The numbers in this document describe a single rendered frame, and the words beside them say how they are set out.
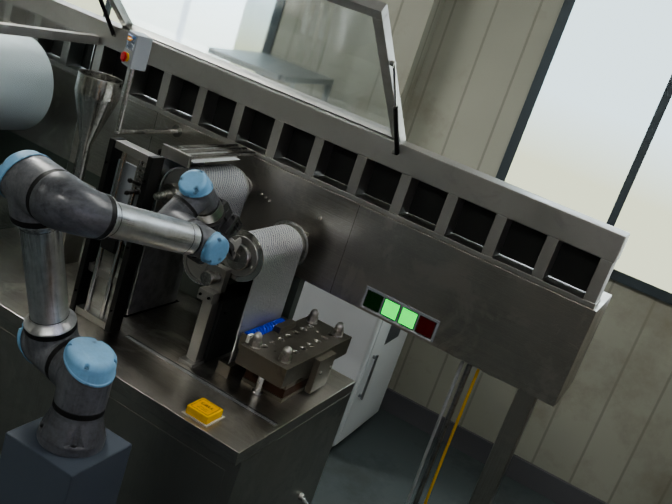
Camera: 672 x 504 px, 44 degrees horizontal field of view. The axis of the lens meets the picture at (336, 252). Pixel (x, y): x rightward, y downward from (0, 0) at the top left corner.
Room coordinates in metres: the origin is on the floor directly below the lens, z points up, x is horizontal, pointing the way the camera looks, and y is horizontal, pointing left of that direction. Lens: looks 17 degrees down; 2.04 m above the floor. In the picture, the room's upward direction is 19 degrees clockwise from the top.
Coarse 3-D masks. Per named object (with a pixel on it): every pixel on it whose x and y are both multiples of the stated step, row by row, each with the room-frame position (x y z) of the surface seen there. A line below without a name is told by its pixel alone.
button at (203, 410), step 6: (198, 402) 1.94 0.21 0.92; (204, 402) 1.95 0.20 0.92; (210, 402) 1.96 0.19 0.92; (186, 408) 1.91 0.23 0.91; (192, 408) 1.91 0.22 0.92; (198, 408) 1.91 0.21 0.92; (204, 408) 1.92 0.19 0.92; (210, 408) 1.93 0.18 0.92; (216, 408) 1.94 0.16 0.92; (192, 414) 1.91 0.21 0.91; (198, 414) 1.90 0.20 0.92; (204, 414) 1.90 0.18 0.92; (210, 414) 1.91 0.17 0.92; (216, 414) 1.92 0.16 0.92; (204, 420) 1.89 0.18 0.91; (210, 420) 1.90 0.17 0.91
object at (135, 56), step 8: (128, 32) 2.46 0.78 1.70; (136, 32) 2.46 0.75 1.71; (128, 40) 2.45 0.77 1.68; (136, 40) 2.42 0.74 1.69; (144, 40) 2.43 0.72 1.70; (152, 40) 2.45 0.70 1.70; (128, 48) 2.44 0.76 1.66; (136, 48) 2.42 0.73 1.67; (144, 48) 2.43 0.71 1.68; (120, 56) 2.44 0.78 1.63; (128, 56) 2.43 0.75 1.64; (136, 56) 2.42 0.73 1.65; (144, 56) 2.44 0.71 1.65; (128, 64) 2.43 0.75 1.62; (136, 64) 2.43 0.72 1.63; (144, 64) 2.44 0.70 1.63
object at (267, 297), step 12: (276, 276) 2.30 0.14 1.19; (288, 276) 2.37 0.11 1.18; (252, 288) 2.19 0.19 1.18; (264, 288) 2.25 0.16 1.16; (276, 288) 2.32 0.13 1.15; (288, 288) 2.39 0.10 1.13; (252, 300) 2.21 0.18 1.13; (264, 300) 2.27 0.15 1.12; (276, 300) 2.34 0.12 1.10; (252, 312) 2.23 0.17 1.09; (264, 312) 2.30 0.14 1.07; (276, 312) 2.37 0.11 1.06; (240, 324) 2.19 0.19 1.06; (252, 324) 2.25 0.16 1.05
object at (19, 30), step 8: (0, 24) 2.50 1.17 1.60; (8, 24) 2.53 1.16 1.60; (16, 24) 2.58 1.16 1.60; (0, 32) 2.50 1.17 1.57; (8, 32) 2.53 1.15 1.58; (16, 32) 2.56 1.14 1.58; (24, 32) 2.58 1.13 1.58; (32, 32) 2.61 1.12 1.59; (40, 32) 2.64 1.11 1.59; (48, 32) 2.67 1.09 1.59; (56, 32) 2.70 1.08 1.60; (64, 32) 2.73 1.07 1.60; (72, 32) 2.78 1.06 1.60; (80, 32) 2.83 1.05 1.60; (64, 40) 2.74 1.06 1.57; (72, 40) 2.77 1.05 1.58; (80, 40) 2.81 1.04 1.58; (88, 40) 2.84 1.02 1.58; (96, 40) 2.87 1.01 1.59
